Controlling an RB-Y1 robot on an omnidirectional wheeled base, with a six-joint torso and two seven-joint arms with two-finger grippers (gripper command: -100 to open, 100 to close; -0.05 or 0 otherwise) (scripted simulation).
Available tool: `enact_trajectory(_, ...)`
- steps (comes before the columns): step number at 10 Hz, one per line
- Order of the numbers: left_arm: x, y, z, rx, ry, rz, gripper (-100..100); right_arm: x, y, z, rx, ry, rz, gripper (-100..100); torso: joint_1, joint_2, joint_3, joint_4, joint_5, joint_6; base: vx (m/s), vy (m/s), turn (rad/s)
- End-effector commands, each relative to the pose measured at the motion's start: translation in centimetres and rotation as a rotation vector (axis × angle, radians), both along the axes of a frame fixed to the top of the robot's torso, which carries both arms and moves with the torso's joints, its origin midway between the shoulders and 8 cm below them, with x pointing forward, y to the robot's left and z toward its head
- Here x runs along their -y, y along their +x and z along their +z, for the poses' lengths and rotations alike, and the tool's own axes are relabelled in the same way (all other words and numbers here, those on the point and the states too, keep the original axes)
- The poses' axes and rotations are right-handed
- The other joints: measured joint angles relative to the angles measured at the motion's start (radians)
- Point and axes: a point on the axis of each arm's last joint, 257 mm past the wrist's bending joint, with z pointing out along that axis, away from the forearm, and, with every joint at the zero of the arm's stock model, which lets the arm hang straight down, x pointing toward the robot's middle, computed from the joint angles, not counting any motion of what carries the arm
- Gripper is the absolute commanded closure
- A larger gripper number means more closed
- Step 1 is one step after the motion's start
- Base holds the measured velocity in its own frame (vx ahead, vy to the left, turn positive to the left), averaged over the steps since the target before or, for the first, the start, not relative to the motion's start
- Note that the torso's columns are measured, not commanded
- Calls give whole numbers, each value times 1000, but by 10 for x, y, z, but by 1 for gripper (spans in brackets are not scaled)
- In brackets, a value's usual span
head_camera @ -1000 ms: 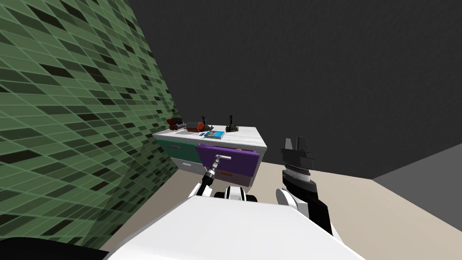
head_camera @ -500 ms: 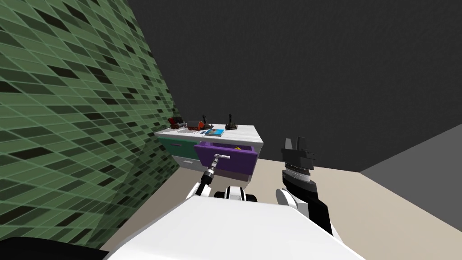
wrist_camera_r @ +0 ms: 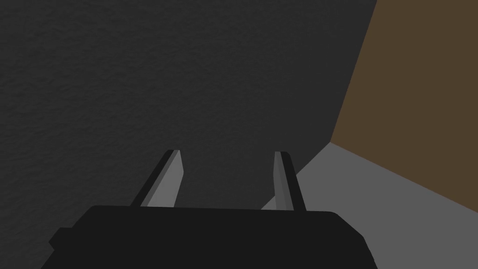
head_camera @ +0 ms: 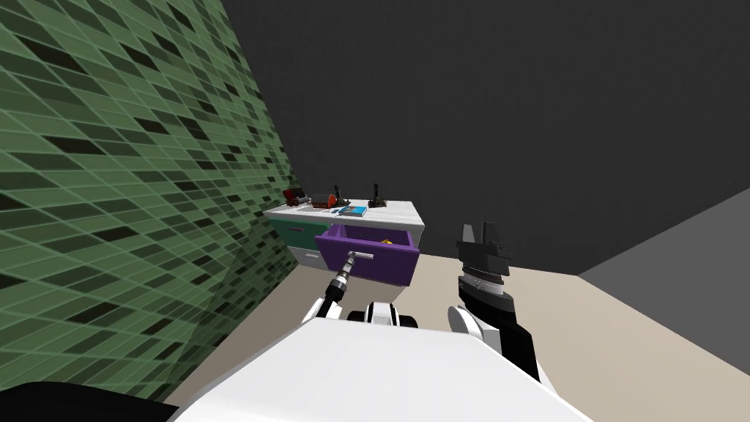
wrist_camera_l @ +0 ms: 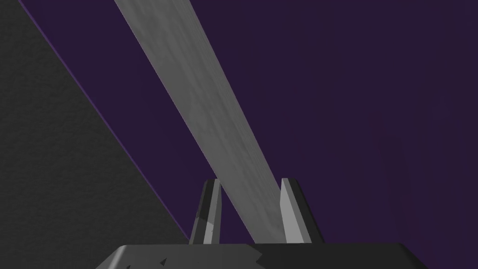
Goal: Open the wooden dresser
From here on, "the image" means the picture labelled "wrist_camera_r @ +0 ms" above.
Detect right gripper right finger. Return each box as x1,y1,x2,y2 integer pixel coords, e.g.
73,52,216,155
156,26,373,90
274,151,307,212

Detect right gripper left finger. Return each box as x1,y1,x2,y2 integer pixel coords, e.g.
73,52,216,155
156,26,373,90
130,149,184,208

